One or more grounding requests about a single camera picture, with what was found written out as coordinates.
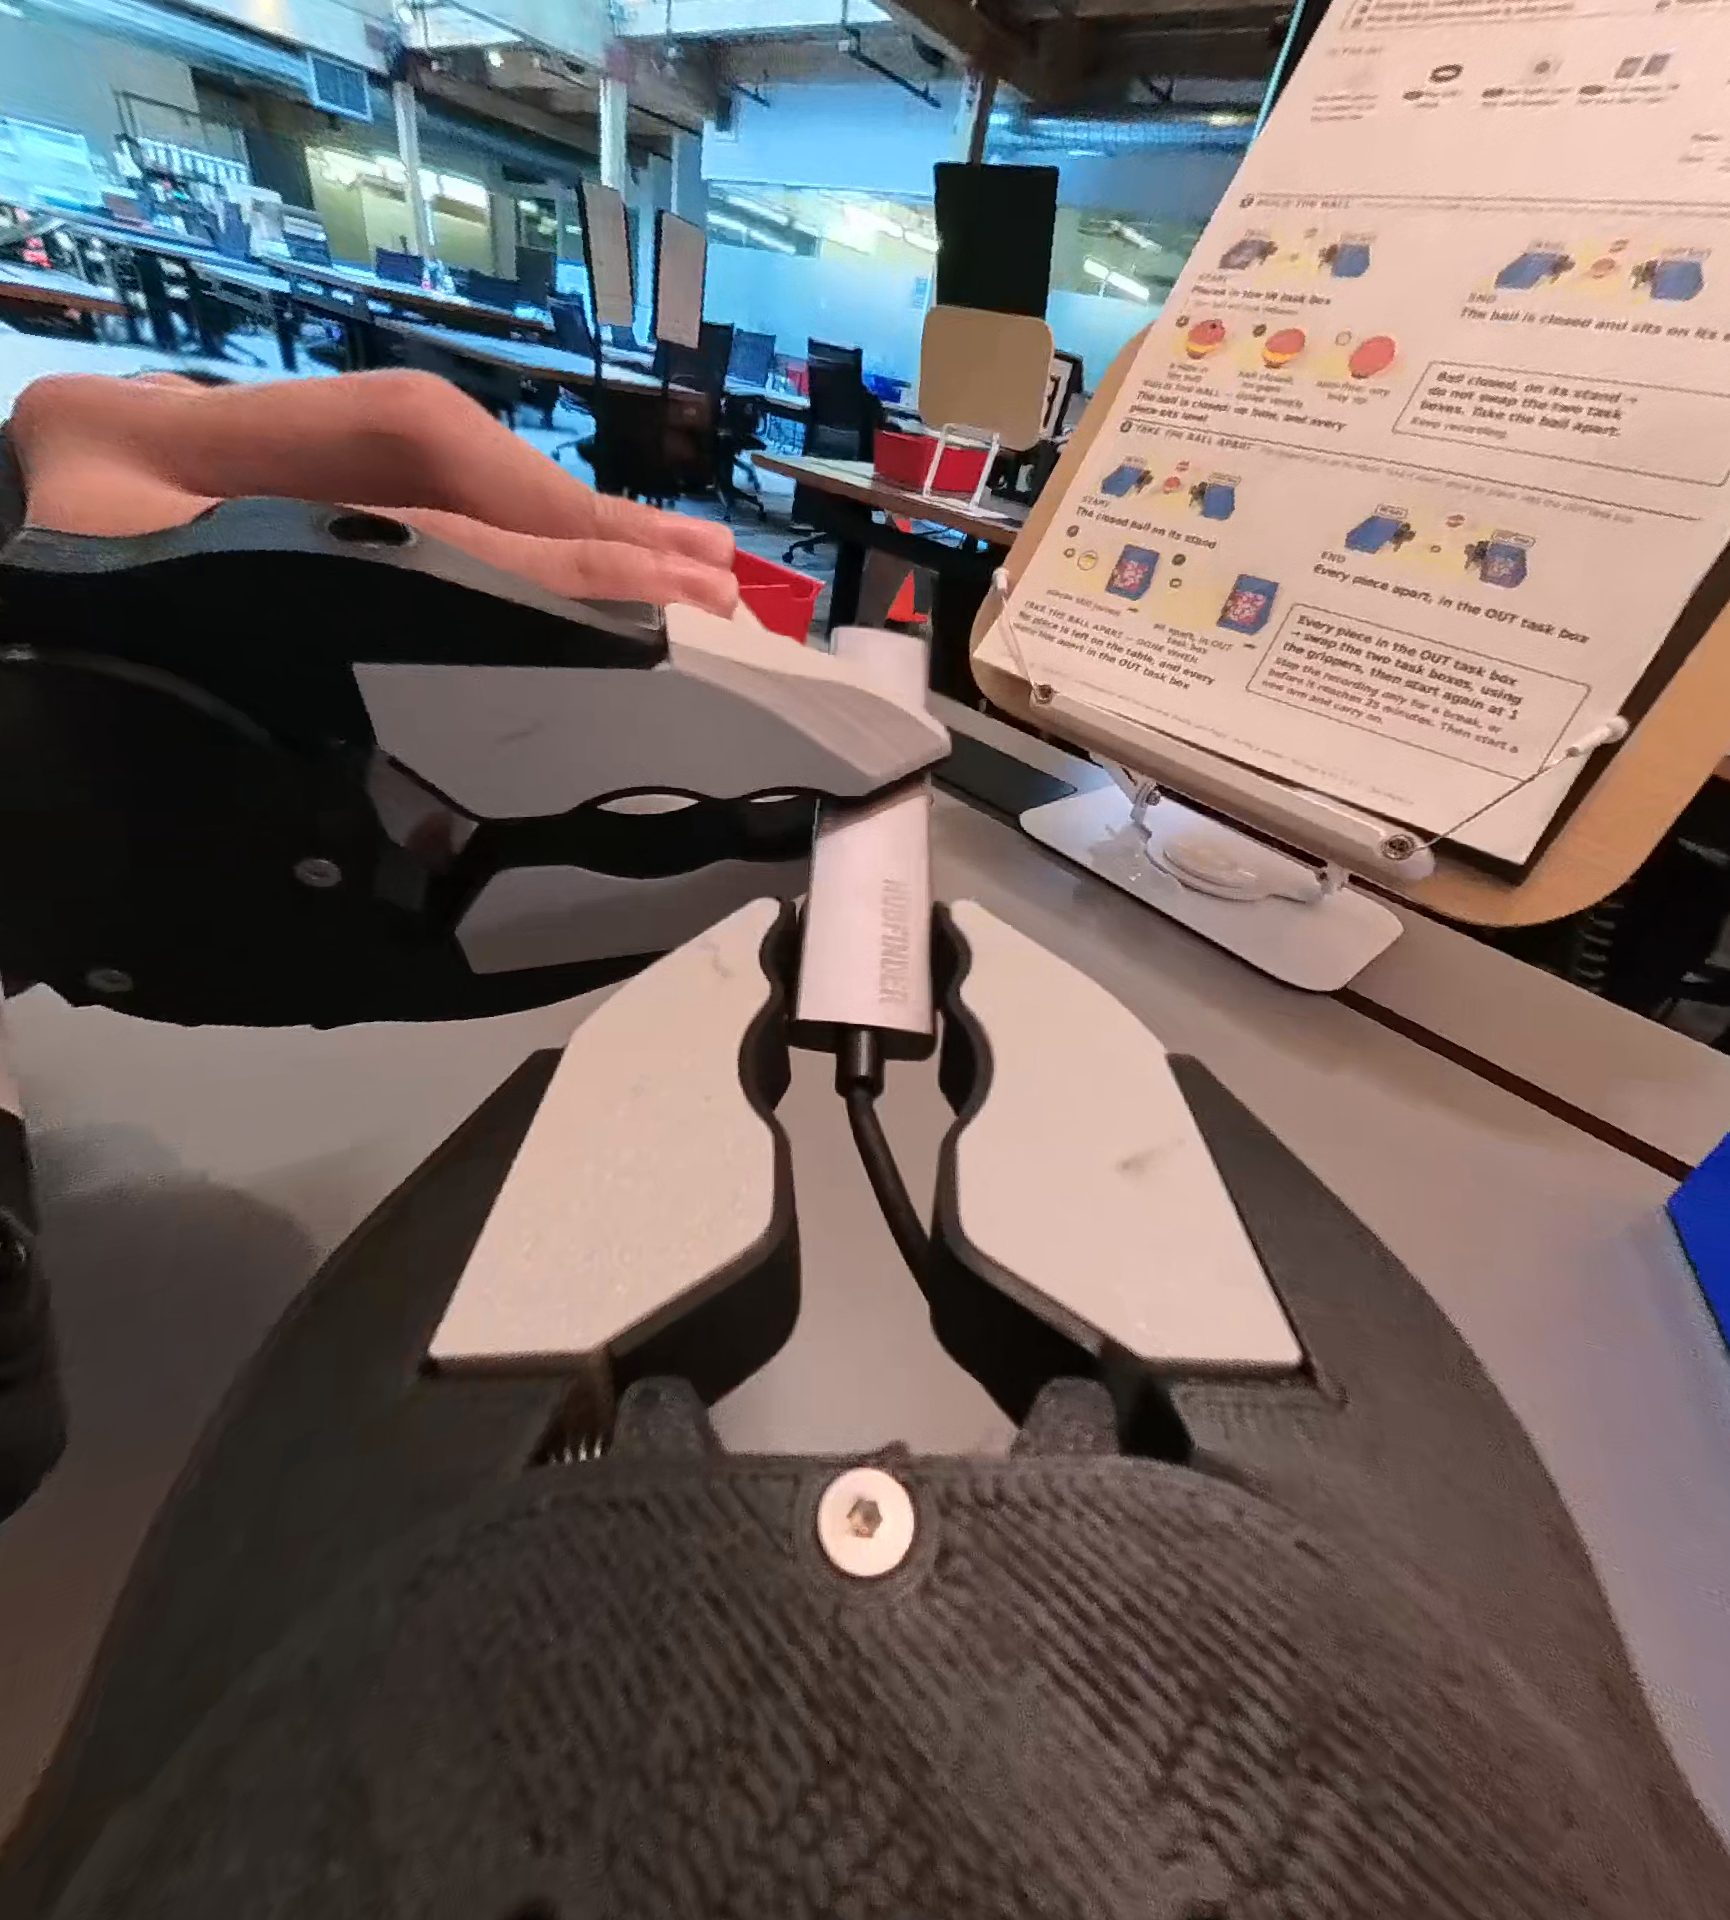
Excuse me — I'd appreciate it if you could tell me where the person's left hand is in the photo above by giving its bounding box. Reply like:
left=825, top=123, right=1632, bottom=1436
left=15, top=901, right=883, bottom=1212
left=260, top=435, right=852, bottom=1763
left=0, top=370, right=743, bottom=618

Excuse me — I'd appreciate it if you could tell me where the small red bin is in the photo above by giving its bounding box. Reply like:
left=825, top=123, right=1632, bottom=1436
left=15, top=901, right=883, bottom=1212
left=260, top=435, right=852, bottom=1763
left=871, top=431, right=997, bottom=501

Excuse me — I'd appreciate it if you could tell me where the wooden desk with black legs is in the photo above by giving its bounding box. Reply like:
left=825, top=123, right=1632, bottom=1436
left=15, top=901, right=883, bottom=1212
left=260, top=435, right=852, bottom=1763
left=794, top=455, right=1032, bottom=664

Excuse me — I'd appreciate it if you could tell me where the printed instruction sheet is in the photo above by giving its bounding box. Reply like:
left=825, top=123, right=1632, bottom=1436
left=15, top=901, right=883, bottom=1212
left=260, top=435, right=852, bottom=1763
left=972, top=0, right=1730, bottom=867

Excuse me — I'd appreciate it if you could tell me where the instruction sheet on stand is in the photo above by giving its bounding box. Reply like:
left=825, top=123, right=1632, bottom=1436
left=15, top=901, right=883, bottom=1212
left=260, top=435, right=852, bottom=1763
left=966, top=0, right=1730, bottom=996

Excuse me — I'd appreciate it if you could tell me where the black hub cable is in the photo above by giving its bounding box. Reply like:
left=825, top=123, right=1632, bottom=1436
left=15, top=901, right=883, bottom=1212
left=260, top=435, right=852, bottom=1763
left=834, top=1022, right=956, bottom=1278

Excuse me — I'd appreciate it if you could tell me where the pale upright board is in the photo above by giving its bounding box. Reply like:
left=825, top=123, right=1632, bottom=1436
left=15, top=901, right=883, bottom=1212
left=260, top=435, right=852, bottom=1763
left=580, top=179, right=636, bottom=331
left=652, top=212, right=711, bottom=351

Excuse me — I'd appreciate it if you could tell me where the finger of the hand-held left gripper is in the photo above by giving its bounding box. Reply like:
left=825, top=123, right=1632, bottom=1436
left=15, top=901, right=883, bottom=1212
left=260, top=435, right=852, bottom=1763
left=455, top=800, right=822, bottom=982
left=355, top=601, right=954, bottom=826

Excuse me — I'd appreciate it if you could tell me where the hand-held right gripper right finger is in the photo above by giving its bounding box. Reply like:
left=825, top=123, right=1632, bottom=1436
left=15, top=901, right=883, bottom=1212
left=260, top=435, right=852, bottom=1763
left=925, top=896, right=1311, bottom=1421

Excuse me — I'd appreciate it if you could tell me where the small wooden document stand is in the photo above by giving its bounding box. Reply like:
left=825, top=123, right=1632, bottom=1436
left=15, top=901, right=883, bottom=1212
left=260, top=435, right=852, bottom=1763
left=919, top=310, right=1051, bottom=501

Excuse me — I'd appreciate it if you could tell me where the grey usb hub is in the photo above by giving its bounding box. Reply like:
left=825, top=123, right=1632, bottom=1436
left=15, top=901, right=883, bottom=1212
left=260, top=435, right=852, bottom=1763
left=788, top=780, right=945, bottom=1057

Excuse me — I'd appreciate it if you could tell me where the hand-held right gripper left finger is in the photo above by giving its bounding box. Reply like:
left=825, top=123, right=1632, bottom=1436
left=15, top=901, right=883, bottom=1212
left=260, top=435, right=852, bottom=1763
left=422, top=892, right=808, bottom=1417

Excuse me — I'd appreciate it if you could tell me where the black desk cable cover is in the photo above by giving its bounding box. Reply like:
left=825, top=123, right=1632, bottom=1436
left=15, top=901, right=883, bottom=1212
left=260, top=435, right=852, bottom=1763
left=940, top=733, right=1076, bottom=811

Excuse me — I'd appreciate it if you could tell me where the black office chair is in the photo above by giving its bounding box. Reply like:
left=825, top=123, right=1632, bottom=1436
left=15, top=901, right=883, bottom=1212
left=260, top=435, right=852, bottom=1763
left=804, top=343, right=888, bottom=467

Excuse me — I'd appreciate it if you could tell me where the black upright panel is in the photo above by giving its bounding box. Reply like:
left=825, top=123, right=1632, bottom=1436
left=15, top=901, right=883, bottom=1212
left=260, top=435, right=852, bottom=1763
left=938, top=161, right=1060, bottom=320

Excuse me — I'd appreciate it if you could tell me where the red plastic bin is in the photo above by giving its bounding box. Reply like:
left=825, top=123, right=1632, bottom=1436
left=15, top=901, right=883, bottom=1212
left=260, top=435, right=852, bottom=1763
left=733, top=548, right=822, bottom=647

